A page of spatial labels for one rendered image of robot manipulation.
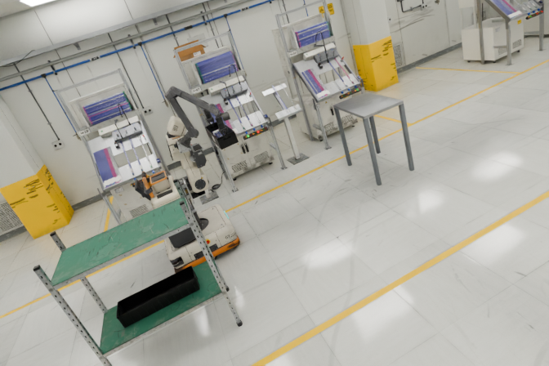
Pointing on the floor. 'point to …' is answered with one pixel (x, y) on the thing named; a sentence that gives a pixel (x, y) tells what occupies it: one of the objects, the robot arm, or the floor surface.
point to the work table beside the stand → (367, 100)
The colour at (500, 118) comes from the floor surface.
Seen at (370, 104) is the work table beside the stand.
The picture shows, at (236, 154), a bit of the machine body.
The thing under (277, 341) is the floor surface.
